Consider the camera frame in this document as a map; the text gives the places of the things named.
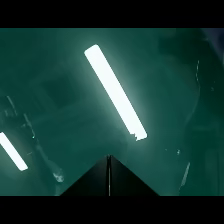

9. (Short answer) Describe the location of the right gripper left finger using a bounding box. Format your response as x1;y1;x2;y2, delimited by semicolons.
59;154;110;197

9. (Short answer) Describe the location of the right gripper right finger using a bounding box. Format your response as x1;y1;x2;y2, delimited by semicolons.
108;154;160;197

